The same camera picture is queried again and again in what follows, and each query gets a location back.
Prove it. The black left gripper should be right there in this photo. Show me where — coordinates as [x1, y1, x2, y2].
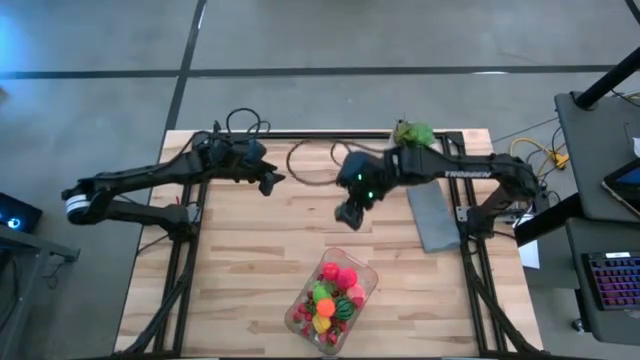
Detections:
[207, 138, 287, 198]

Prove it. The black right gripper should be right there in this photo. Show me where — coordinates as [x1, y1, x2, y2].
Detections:
[333, 149, 396, 232]

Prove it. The clear plastic tupperware container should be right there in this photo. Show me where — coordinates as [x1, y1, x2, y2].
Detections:
[283, 247, 380, 357]

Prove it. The small toy watermelon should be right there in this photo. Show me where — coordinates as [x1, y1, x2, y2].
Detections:
[333, 298, 356, 322]

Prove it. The grey folded cloth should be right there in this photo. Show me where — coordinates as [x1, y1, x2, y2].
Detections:
[404, 178, 462, 255]

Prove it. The succulent in white patterned pot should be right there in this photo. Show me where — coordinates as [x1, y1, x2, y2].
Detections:
[392, 117, 436, 150]

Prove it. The white paper sheet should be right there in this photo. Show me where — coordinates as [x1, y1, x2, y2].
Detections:
[514, 213, 542, 270]

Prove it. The dark metal stand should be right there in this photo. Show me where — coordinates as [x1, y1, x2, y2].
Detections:
[0, 227, 81, 360]

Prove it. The black device with blue light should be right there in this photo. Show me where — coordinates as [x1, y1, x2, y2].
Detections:
[0, 192, 45, 235]

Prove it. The dark grey desk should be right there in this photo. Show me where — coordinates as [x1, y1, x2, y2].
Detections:
[553, 89, 640, 224]
[564, 217, 640, 346]

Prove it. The backlit black keyboard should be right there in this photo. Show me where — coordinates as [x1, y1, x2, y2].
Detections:
[581, 249, 640, 312]

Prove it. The tablet computer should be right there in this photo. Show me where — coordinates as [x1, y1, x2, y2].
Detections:
[601, 157, 640, 219]

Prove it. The black pole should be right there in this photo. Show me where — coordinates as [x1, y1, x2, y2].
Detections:
[572, 44, 640, 111]

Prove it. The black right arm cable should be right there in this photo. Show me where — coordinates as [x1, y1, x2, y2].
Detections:
[285, 138, 396, 187]

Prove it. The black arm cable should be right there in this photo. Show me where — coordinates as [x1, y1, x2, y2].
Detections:
[224, 107, 274, 146]
[285, 138, 396, 187]

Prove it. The black aluminium table frame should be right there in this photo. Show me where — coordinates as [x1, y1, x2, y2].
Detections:
[114, 119, 544, 359]

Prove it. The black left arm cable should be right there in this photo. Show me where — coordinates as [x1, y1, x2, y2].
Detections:
[224, 107, 274, 146]

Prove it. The yellow cable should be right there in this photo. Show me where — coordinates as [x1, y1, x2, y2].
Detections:
[508, 137, 571, 201]

